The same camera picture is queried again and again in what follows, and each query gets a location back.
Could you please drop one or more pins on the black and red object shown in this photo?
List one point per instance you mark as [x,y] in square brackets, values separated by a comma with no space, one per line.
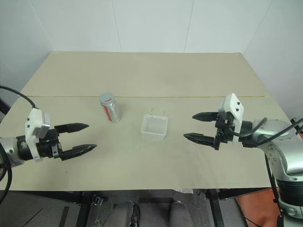
[298,125]

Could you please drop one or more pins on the grey rounded shape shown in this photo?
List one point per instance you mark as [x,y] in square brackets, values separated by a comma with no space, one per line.
[180,214]

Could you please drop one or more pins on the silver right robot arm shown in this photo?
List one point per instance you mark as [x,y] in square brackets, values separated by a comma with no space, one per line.
[291,160]

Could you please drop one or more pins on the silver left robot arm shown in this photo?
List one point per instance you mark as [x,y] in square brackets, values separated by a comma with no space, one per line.
[9,151]

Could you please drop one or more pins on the light grey plastic jar lid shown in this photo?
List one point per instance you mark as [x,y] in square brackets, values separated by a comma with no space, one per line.
[106,97]

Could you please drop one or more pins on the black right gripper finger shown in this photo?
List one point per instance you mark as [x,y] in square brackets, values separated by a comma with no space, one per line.
[206,117]
[201,139]

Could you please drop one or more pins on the orange red floor mat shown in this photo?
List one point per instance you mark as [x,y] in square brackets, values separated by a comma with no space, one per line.
[255,208]

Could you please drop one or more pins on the black table frame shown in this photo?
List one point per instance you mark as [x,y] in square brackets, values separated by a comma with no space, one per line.
[216,208]

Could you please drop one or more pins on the small metal connector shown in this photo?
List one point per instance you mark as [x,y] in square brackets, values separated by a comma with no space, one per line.
[97,201]

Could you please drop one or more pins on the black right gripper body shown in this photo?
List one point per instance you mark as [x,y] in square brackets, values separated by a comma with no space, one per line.
[223,132]

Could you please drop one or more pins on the white tape scrap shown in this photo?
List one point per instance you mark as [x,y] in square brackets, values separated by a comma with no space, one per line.
[183,190]

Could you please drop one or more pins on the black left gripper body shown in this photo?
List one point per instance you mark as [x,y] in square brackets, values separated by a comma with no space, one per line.
[49,146]

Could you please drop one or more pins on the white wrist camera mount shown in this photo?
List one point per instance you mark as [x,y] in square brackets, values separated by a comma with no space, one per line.
[32,123]
[233,104]

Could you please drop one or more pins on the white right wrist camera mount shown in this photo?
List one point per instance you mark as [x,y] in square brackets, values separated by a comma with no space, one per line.
[233,104]

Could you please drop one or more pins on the clear plastic container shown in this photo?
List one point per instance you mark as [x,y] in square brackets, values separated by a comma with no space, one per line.
[154,135]

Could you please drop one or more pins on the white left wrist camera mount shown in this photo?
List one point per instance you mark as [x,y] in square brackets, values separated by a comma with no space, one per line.
[32,123]

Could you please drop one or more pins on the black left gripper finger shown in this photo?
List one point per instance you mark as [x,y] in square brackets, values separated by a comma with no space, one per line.
[72,128]
[78,151]

